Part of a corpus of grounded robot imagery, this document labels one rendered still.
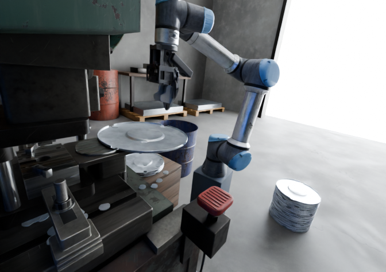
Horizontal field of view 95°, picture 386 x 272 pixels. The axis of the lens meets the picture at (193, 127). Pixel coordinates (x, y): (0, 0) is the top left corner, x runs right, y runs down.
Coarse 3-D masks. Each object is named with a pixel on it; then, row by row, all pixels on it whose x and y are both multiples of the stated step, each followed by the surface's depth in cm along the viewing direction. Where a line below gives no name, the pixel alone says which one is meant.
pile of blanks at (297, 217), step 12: (276, 192) 133; (276, 204) 131; (288, 204) 123; (300, 204) 118; (276, 216) 132; (288, 216) 124; (300, 216) 121; (312, 216) 122; (288, 228) 127; (300, 228) 124
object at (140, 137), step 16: (112, 128) 63; (128, 128) 65; (144, 128) 65; (160, 128) 70; (176, 128) 71; (112, 144) 50; (128, 144) 51; (144, 144) 53; (160, 144) 54; (176, 144) 56
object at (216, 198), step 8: (208, 192) 38; (216, 192) 39; (224, 192) 39; (200, 200) 36; (208, 200) 36; (216, 200) 36; (224, 200) 37; (232, 200) 37; (208, 208) 34; (216, 208) 34; (224, 208) 35
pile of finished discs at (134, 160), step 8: (128, 160) 122; (136, 160) 122; (144, 160) 123; (152, 160) 125; (160, 160) 128; (136, 168) 113; (144, 168) 114; (152, 168) 115; (160, 168) 117; (144, 176) 110
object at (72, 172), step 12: (60, 144) 48; (24, 156) 41; (36, 156) 42; (48, 156) 42; (60, 156) 43; (24, 168) 37; (60, 168) 38; (72, 168) 39; (24, 180) 33; (36, 180) 35; (48, 180) 36; (72, 180) 40; (36, 192) 35
